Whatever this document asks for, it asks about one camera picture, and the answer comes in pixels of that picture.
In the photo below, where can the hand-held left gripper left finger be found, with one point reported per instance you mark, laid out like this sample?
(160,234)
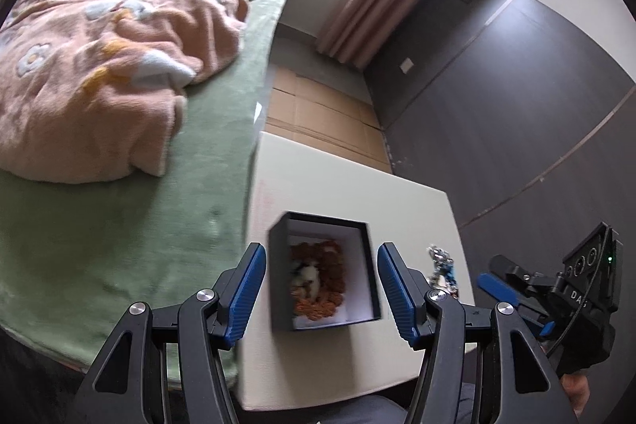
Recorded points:
(244,300)

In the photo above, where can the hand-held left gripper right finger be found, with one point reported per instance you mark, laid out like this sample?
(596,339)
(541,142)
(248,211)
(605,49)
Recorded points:
(397,300)

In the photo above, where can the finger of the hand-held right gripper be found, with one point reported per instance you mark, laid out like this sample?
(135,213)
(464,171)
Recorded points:
(502,266)
(494,287)

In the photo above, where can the black jewelry box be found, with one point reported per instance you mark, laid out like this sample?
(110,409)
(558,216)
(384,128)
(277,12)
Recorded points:
(360,275)

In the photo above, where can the white bead jewelry piece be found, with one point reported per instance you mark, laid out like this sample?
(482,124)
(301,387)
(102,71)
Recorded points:
(304,277)

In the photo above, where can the person's right hand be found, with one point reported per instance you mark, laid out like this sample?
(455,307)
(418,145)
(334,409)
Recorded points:
(576,396)

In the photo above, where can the green bed sheet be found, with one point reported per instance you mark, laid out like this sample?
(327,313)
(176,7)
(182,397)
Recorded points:
(149,235)

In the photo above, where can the flattened cardboard sheets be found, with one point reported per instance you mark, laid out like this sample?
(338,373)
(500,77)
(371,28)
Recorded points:
(318,116)

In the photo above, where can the pink floral blanket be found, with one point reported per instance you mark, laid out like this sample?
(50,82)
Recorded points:
(99,86)

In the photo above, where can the white wall socket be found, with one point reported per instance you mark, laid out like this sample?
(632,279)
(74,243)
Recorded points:
(407,65)

